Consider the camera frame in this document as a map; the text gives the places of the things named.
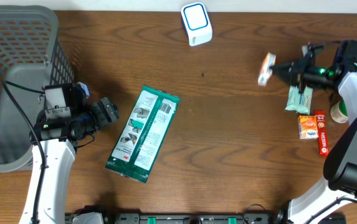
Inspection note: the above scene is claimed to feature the light green wipes pack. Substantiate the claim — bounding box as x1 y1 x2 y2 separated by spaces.
285 86 313 114

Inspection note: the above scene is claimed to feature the green 3M product pouch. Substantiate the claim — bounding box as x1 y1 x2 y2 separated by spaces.
105 86 181 184

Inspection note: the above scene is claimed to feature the green lid white jar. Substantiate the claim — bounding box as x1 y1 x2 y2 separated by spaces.
330 100 349 123

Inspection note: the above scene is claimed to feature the orange white small packet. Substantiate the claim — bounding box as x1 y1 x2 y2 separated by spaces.
298 115 318 139

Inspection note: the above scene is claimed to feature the red Nescafe stick box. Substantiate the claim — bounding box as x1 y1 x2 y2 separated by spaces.
315 110 329 157

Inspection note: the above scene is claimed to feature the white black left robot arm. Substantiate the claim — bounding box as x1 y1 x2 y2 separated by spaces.
20 83 119 223

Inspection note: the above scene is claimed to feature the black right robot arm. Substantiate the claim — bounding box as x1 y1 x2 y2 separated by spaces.
259 40 357 223

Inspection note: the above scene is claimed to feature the white cube barcode scanner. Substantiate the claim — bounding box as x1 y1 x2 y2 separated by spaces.
181 2 213 47

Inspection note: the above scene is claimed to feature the grey plastic shopping basket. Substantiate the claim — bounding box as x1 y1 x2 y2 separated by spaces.
0 6 75 172

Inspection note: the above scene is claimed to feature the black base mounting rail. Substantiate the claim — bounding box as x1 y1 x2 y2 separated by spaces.
64 212 347 224

